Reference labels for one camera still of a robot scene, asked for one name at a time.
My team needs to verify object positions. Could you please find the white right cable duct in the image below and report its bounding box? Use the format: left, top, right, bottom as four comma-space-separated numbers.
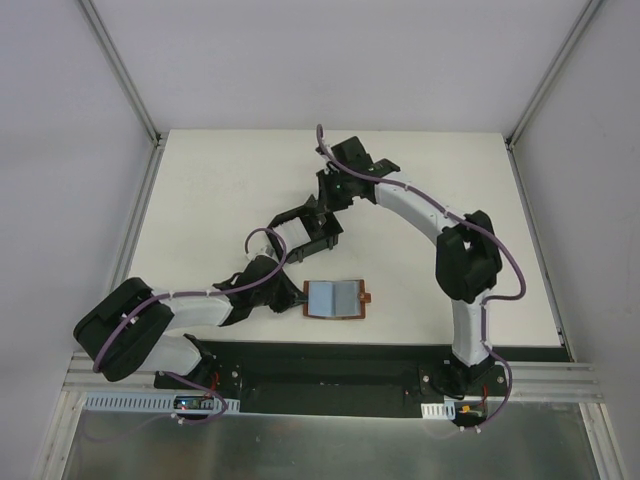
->
420, 400, 488, 421

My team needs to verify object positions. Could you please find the right aluminium side rail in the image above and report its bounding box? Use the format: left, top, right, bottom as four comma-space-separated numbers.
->
506, 137, 626, 479

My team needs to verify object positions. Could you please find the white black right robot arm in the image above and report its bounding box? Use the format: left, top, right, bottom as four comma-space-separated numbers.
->
316, 126, 502, 400

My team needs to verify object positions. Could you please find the right rear aluminium post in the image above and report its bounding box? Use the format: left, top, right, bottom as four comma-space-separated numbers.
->
505, 0, 607, 151

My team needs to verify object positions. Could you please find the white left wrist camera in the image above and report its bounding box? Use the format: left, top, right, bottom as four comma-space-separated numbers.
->
245, 238, 279, 261

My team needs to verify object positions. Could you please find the left rear aluminium post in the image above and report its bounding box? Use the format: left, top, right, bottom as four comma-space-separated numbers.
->
76, 0, 162, 147

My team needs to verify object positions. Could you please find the brown leather card holder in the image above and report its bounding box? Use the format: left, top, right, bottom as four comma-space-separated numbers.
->
303, 279, 372, 320

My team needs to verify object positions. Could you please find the aluminium post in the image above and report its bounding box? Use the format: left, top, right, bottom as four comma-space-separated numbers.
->
505, 0, 607, 151
76, 0, 162, 147

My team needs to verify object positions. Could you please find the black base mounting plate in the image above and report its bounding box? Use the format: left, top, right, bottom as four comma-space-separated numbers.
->
154, 339, 506, 416

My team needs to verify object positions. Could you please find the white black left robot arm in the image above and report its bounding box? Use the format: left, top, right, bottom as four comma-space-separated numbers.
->
73, 254, 307, 389

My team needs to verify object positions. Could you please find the white left cable duct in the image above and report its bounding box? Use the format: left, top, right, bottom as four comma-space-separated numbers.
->
84, 392, 240, 415

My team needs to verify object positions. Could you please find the black plastic card box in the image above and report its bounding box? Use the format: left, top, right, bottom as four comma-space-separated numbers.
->
267, 195, 343, 264

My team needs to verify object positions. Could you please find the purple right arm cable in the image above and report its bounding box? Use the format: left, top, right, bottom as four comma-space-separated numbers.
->
314, 124, 527, 434

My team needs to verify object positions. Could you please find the white cable duct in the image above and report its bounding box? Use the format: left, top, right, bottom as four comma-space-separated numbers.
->
420, 400, 488, 421
84, 392, 240, 415

